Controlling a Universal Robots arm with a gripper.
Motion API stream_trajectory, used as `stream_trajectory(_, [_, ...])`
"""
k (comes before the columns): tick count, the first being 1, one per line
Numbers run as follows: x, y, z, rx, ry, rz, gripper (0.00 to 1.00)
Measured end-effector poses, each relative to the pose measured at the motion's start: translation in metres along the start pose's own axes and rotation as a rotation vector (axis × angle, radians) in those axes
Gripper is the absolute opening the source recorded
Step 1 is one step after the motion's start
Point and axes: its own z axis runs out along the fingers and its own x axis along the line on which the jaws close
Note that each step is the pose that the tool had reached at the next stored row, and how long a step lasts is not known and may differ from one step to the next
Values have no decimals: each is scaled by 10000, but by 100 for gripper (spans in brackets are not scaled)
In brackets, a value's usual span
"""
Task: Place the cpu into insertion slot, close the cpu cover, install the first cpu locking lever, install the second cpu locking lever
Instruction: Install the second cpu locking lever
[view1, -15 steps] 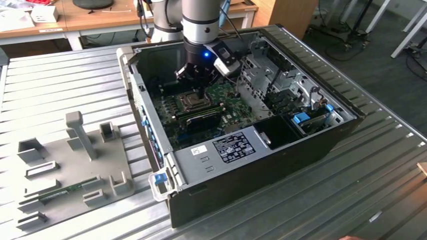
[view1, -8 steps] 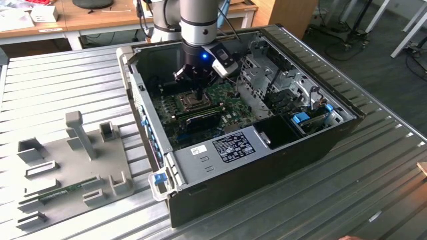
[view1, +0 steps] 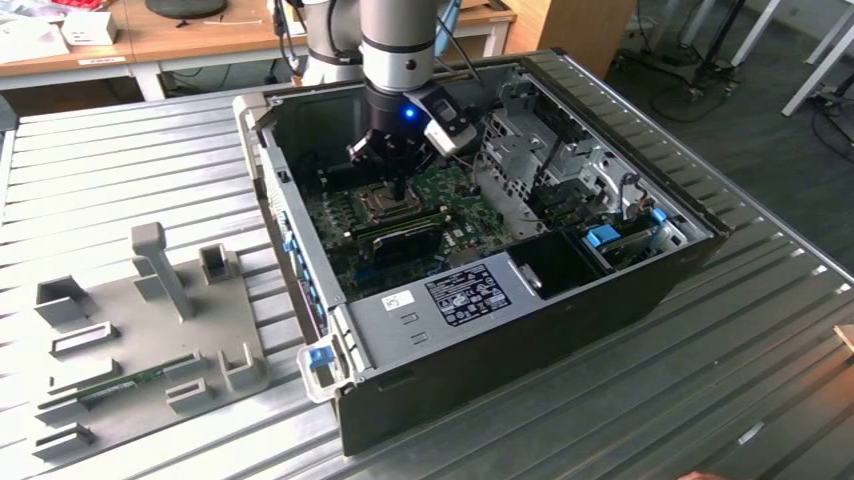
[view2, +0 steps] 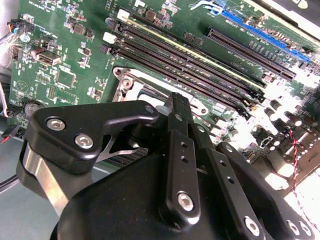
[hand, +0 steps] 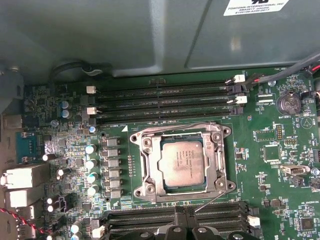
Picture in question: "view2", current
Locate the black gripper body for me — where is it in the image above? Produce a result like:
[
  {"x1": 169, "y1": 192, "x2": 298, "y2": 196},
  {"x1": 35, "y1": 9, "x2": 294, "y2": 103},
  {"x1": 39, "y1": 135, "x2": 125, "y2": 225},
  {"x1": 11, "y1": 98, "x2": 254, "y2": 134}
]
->
[{"x1": 49, "y1": 152, "x2": 248, "y2": 240}]

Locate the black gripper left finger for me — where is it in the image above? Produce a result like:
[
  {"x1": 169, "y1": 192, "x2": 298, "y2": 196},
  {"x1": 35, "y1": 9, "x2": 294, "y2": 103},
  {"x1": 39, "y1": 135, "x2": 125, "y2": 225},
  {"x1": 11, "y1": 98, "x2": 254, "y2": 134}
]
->
[{"x1": 16, "y1": 91, "x2": 203, "y2": 230}]

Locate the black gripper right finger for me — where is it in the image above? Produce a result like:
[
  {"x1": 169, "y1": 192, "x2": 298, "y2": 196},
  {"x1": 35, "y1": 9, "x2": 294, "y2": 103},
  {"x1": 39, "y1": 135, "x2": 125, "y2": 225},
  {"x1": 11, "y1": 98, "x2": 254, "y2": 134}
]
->
[{"x1": 181, "y1": 94, "x2": 316, "y2": 240}]

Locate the metal socket cover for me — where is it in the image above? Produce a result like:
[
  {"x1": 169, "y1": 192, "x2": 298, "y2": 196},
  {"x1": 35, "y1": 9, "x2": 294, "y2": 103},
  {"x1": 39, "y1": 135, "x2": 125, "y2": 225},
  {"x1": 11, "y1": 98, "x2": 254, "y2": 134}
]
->
[{"x1": 124, "y1": 72, "x2": 208, "y2": 113}]

